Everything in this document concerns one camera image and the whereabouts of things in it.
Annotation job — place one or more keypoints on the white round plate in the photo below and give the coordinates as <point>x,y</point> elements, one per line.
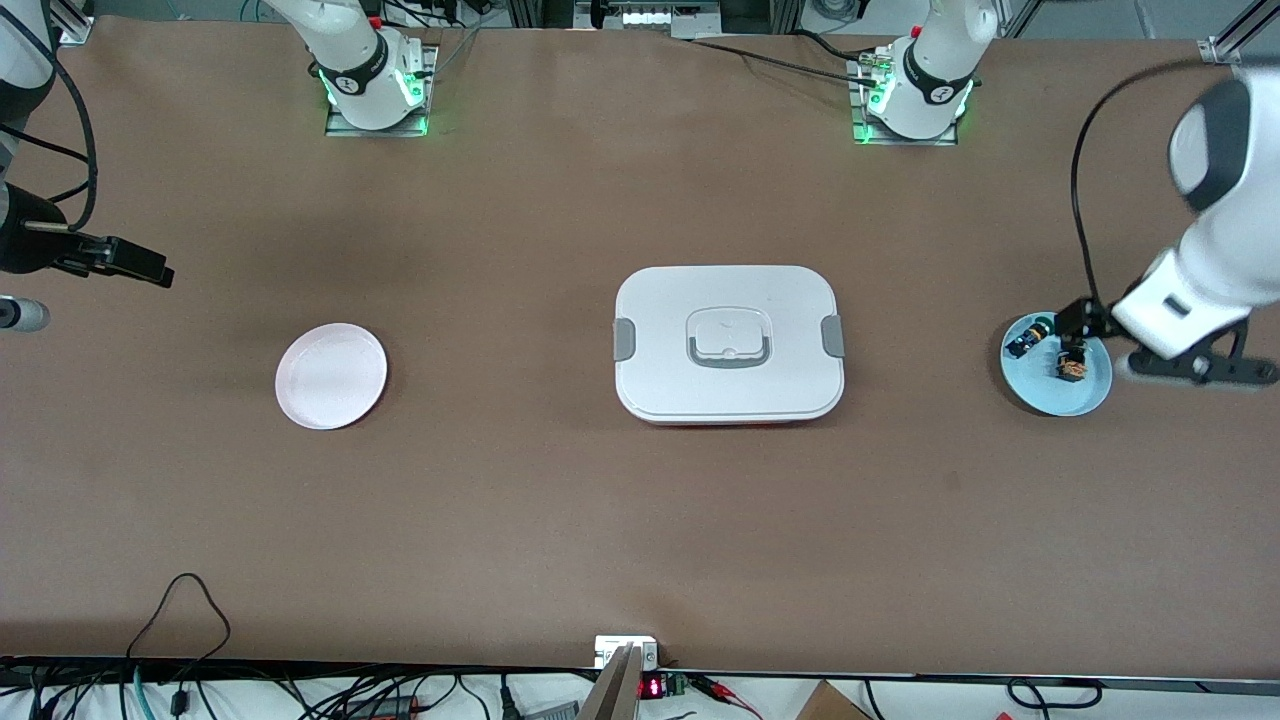
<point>330,375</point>

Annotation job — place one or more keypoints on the grey stand bar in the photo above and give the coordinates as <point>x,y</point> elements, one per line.
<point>615,695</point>

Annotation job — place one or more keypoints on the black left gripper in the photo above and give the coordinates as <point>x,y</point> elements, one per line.
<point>1077,321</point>

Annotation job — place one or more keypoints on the brown cardboard piece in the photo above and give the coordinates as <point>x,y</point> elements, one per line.
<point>830,705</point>

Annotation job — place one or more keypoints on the lit electronics unit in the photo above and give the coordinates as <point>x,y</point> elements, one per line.
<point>650,18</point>

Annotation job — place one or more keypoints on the small white device box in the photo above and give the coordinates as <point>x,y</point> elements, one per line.
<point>610,650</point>

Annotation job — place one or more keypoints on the orange switch with black button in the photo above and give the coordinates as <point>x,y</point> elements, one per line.
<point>1073,368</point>

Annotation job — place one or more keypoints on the aluminium cell frame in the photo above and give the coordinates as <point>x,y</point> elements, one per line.
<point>1240,35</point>

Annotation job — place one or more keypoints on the red LED display module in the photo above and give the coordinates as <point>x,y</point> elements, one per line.
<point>650,688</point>

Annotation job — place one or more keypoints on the white lidded storage box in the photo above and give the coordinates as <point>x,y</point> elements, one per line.
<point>660,380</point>

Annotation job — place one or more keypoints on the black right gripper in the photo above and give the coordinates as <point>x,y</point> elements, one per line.
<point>28,243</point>

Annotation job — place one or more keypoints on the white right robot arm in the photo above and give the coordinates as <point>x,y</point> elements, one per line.
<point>350,50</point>

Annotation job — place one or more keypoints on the light blue round plate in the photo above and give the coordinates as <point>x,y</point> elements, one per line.
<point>1040,385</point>

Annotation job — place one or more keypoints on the aluminium arm base plate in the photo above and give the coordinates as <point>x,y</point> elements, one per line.
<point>345,130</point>
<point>900,142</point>

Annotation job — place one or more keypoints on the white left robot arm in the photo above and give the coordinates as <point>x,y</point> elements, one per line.
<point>935,80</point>

